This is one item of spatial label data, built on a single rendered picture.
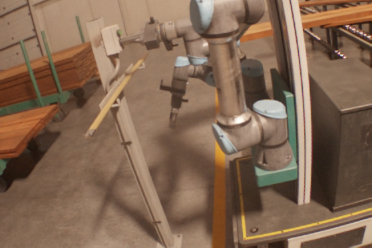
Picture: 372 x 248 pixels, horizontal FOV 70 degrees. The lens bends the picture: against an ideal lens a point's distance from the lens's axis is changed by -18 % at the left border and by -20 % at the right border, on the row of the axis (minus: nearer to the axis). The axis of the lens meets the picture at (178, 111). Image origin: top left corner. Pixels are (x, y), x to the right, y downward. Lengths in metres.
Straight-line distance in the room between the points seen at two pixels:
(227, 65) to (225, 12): 0.16
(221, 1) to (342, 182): 0.89
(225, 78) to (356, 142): 0.62
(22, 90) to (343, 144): 3.98
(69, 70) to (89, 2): 6.54
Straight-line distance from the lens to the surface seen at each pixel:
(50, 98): 4.18
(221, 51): 0.90
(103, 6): 10.17
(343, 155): 1.28
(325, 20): 2.52
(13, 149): 2.71
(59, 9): 10.82
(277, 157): 1.13
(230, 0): 0.87
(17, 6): 11.56
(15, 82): 4.47
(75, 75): 3.95
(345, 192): 1.42
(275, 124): 1.07
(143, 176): 1.54
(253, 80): 1.53
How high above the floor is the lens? 1.37
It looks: 23 degrees down
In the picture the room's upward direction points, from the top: 14 degrees counter-clockwise
